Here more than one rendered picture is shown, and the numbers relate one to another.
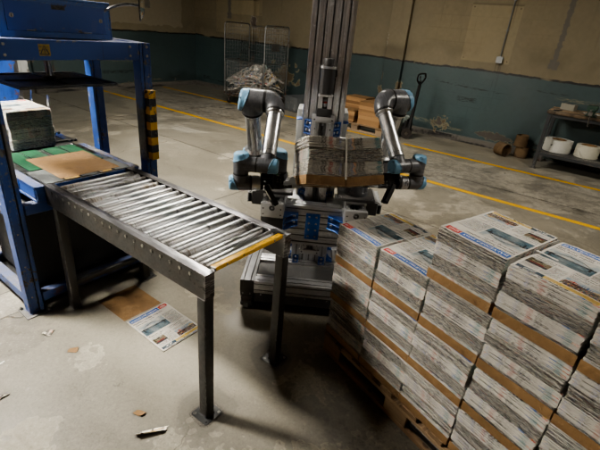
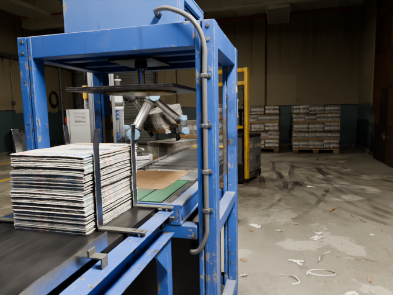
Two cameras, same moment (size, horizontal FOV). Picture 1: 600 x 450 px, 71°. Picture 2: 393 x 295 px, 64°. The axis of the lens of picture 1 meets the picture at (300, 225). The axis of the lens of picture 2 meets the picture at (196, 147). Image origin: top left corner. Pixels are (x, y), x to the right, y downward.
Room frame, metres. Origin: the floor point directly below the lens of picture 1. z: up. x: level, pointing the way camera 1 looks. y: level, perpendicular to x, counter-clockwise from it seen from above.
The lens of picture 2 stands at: (2.90, 3.29, 1.19)
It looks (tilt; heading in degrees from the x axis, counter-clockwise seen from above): 7 degrees down; 250
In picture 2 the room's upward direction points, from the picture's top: 1 degrees counter-clockwise
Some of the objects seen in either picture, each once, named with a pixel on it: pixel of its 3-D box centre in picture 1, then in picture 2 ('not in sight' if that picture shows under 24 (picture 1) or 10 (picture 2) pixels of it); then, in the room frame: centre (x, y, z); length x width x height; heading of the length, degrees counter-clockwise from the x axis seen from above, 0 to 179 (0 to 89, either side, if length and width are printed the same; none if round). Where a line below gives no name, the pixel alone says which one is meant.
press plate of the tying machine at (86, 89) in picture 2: (50, 80); (141, 91); (2.59, 1.58, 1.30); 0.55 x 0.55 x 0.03; 55
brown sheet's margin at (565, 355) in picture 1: (558, 318); not in sight; (1.25, -0.95, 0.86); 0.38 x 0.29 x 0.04; 127
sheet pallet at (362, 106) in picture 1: (365, 113); not in sight; (8.51, -1.10, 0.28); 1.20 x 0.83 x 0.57; 55
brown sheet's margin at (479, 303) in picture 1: (484, 277); (192, 135); (1.49, -0.77, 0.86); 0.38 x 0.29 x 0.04; 127
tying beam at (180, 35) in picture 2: (44, 44); (140, 54); (2.59, 1.58, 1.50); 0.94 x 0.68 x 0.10; 145
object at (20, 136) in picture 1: (20, 123); (81, 181); (2.92, 2.04, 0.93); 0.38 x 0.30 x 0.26; 55
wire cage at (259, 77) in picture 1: (255, 66); not in sight; (9.95, 1.32, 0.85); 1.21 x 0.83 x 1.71; 55
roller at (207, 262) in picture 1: (238, 250); not in sight; (1.67, 0.27, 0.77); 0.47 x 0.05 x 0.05; 145
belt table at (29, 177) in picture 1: (63, 168); (145, 190); (2.59, 1.58, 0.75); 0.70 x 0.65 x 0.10; 55
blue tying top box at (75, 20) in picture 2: (39, 15); (139, 24); (2.59, 1.58, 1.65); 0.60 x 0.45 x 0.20; 145
